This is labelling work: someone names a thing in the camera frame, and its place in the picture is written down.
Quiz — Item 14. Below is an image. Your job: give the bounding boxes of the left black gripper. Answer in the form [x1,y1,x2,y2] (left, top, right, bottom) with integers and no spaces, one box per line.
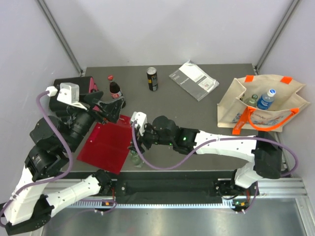
[64,90,126,152]

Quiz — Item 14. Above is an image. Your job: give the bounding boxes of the white booklet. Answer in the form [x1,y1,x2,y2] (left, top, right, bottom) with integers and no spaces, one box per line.
[169,60,219,101]

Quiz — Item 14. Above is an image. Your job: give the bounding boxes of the purple cable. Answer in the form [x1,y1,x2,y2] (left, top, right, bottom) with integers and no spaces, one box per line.
[0,90,118,228]
[131,121,299,213]

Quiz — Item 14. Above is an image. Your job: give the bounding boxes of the black pink case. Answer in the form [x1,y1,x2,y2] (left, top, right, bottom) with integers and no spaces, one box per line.
[49,76,98,118]

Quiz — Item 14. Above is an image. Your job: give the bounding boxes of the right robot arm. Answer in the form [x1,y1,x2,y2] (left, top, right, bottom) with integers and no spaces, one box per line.
[130,112,283,195]

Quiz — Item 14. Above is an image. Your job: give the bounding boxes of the red folder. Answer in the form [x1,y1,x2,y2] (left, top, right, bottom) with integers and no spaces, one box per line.
[77,115,132,175]

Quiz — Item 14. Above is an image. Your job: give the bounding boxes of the right aluminium frame post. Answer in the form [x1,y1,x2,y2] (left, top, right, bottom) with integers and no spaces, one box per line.
[253,0,301,75]

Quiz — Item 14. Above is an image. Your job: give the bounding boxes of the black yellow drink can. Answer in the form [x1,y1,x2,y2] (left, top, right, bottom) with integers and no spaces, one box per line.
[147,67,158,91]

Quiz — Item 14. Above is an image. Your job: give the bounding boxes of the slotted cable duct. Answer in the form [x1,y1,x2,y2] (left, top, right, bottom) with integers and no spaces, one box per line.
[66,199,249,209]

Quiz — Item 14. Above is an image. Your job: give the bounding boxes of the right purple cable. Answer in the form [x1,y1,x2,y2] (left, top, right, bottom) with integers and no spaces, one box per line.
[131,121,299,213]

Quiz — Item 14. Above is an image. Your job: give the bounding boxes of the left aluminium frame post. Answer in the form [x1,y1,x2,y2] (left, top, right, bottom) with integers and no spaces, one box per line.
[35,0,84,76]

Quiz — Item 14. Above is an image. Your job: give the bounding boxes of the canvas bag orange handles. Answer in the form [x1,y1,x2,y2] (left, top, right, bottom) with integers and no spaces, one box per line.
[217,75,309,135]

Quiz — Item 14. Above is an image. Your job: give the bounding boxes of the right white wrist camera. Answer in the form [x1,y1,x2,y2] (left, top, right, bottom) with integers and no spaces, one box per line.
[130,112,148,136]

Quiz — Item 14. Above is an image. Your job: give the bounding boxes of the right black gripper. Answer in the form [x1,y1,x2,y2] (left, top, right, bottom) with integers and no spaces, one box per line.
[128,122,174,156]

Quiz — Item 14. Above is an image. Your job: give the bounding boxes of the clear glass bottle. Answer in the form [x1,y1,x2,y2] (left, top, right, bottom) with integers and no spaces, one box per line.
[244,94,258,108]
[129,150,144,168]

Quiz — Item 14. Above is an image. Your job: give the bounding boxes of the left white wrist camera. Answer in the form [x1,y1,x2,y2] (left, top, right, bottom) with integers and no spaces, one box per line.
[46,83,88,110]

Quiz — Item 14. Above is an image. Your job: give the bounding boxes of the cola glass bottle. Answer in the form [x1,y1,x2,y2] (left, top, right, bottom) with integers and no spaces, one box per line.
[108,75,123,99]

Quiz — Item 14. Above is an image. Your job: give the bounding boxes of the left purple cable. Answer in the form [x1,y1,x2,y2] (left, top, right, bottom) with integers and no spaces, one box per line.
[0,90,118,228]

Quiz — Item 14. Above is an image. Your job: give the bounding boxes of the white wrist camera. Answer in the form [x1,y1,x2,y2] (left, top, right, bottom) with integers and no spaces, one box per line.
[46,83,88,110]
[130,112,148,136]

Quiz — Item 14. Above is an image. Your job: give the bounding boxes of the blue label water bottle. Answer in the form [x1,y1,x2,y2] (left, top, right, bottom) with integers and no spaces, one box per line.
[257,89,276,110]

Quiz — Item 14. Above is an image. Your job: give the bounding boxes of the aluminium frame post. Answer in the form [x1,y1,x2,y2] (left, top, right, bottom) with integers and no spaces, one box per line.
[35,0,84,76]
[253,0,301,75]

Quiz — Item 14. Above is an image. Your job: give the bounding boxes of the black mounting base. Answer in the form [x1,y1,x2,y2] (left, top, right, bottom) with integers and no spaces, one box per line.
[94,170,254,204]

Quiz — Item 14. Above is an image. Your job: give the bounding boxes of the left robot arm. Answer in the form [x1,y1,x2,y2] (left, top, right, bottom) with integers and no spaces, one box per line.
[0,91,125,236]

